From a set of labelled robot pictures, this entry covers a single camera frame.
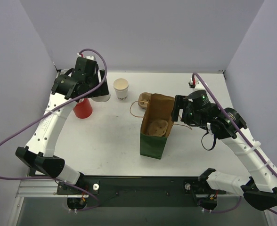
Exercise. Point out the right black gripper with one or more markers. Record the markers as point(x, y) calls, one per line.
point(179, 108)

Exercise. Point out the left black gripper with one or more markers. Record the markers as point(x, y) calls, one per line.
point(103, 87)

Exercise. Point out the stacked white paper cups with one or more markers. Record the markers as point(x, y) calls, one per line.
point(121, 86)

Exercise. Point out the aluminium frame rail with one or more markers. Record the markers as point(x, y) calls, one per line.
point(37, 188)

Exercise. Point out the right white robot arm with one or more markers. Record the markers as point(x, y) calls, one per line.
point(260, 188)

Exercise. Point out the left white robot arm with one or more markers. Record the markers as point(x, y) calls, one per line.
point(38, 153)

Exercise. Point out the green paper takeout bag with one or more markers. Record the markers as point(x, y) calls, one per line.
point(159, 107)

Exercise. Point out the brown pulp cup carrier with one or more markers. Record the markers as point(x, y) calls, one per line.
point(157, 128)

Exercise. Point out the red straw holder cup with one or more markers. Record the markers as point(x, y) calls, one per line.
point(83, 109)

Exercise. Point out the white paper coffee cup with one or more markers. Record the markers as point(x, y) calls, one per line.
point(104, 98)

